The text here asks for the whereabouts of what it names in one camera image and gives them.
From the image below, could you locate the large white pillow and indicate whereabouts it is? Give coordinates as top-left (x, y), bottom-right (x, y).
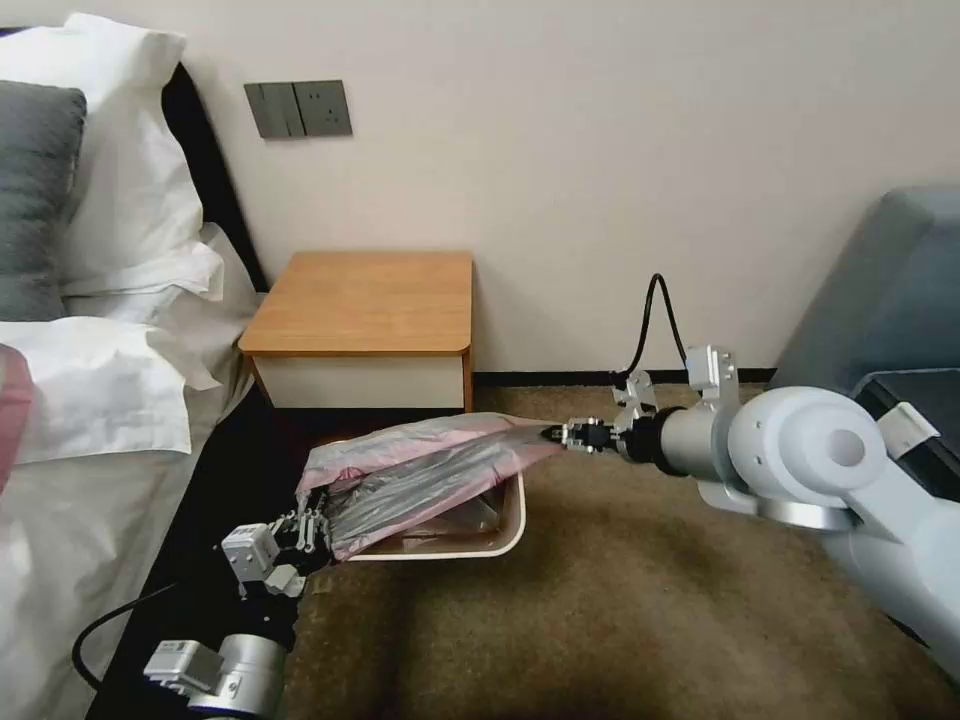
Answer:
top-left (0, 11), bottom-right (226, 303)

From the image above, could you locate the wooden nightstand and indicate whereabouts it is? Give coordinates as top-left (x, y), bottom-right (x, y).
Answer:
top-left (237, 250), bottom-right (475, 415)

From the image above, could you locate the beige plastic trash can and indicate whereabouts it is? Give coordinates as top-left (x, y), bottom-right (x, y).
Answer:
top-left (299, 438), bottom-right (528, 564)

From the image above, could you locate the pink translucent plastic sheet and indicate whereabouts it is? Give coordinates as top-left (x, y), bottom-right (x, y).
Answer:
top-left (0, 341), bottom-right (36, 498)

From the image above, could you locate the black bed headboard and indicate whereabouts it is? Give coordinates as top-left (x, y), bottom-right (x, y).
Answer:
top-left (160, 62), bottom-right (271, 294)

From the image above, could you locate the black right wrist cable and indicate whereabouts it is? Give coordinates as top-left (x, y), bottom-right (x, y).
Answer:
top-left (610, 272), bottom-right (703, 385)

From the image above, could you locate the white bed duvet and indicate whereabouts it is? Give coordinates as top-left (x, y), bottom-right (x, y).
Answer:
top-left (0, 221), bottom-right (260, 720)

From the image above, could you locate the black bed frame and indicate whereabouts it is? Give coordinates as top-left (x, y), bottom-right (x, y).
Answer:
top-left (88, 378), bottom-right (335, 720)

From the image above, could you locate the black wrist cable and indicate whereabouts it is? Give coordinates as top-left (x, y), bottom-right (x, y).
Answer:
top-left (610, 272), bottom-right (703, 385)
top-left (71, 580), bottom-right (183, 693)

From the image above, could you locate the grey knitted pillow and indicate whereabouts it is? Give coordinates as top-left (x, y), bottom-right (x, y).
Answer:
top-left (0, 78), bottom-right (88, 322)

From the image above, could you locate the pink translucent garbage bag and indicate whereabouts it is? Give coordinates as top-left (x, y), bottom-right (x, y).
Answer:
top-left (294, 410), bottom-right (562, 562)

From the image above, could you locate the grey wall socket panel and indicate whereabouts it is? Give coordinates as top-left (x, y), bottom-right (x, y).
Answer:
top-left (243, 79), bottom-right (354, 139)

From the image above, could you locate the flat white pillow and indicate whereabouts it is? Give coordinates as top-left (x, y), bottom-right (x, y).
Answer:
top-left (0, 314), bottom-right (193, 468)

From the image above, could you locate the grey upholstered armchair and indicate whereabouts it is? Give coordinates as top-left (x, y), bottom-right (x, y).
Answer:
top-left (763, 182), bottom-right (960, 421)

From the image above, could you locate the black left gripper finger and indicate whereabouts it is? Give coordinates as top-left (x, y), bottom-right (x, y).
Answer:
top-left (293, 536), bottom-right (334, 577)
top-left (280, 505), bottom-right (330, 544)

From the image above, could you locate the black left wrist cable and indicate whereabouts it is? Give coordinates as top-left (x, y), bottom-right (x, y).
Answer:
top-left (71, 580), bottom-right (183, 693)

